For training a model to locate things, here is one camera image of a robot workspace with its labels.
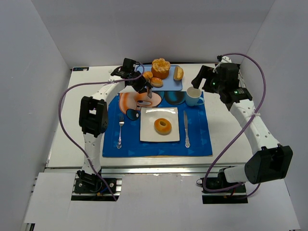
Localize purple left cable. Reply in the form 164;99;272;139
59;63;145;201

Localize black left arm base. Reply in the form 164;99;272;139
71;170;122;202

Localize glazed round bun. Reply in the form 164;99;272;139
150;77;163;88

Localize ring donut bread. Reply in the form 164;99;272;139
154;118;172;135

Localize black label sticker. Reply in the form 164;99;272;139
72;67;89;72

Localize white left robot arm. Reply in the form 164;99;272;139
79;58;152;175

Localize metal tongs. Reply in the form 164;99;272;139
145;81;152;99

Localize small round bun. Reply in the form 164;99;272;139
143;71;153;81

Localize white square plate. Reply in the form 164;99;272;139
140;107;180;142

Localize tall orange muffin bread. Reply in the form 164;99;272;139
151;58;171;79

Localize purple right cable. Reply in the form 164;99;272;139
202;52;267;199

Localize silver knife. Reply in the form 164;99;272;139
183;111;190;148

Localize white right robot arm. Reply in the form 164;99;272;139
191;53;293;193

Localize purple cable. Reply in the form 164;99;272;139
59;63;145;201
202;52;267;199

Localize light blue cup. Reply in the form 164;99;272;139
185;87;205;107

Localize halved bread roll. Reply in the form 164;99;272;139
173;66;184;81

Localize silver fork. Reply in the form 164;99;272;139
117;114;125;149

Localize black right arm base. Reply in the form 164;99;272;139
196;170;248;205

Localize light blue tray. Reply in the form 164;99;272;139
135;64;182;91

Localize blue cartoon placemat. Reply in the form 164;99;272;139
102;91;212;158

